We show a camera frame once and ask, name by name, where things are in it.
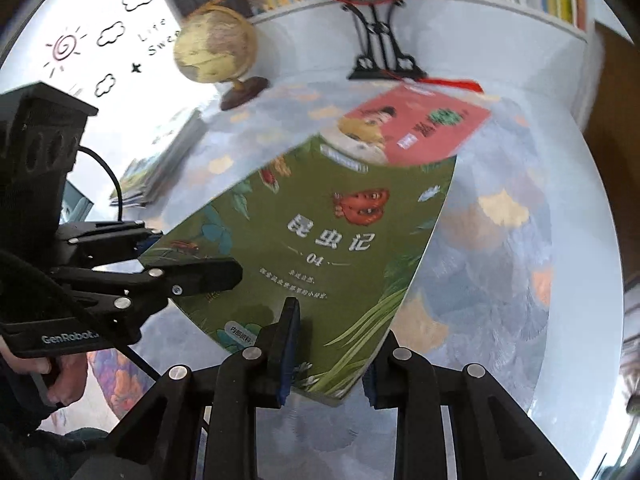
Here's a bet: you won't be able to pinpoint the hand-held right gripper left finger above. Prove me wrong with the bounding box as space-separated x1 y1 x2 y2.
70 298 302 480

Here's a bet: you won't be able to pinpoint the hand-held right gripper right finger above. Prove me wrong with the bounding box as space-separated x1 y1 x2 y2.
363 331 581 480

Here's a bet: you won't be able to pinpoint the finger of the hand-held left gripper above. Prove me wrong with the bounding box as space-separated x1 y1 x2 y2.
56 219 164 262
49 256 245 334

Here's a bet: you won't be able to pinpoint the stack of picture books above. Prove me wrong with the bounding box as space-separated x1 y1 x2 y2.
107 107 208 208

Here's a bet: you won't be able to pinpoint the olive green red insect book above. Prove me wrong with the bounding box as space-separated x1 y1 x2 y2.
140 140 458 406

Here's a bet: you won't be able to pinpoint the red book with child picture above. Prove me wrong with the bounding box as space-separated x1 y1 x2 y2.
320 85 493 166

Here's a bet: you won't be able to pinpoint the person's left forearm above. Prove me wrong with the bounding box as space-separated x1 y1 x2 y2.
0 360 56 431

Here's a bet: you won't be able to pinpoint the person's left hand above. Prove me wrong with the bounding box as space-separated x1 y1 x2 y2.
0 334 92 409

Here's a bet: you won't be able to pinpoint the floral patterned cloth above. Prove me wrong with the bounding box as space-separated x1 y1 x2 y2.
87 350 161 416

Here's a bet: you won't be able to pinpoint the yellow desk globe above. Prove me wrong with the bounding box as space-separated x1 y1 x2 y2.
172 5 271 111

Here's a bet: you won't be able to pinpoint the brown wooden cabinet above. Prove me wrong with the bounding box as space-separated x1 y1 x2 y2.
582 20 640 171

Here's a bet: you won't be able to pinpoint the thin black cable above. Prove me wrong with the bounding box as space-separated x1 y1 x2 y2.
77 146 126 223

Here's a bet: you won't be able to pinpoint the wall sticker decals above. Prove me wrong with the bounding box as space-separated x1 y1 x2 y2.
42 0 186 98

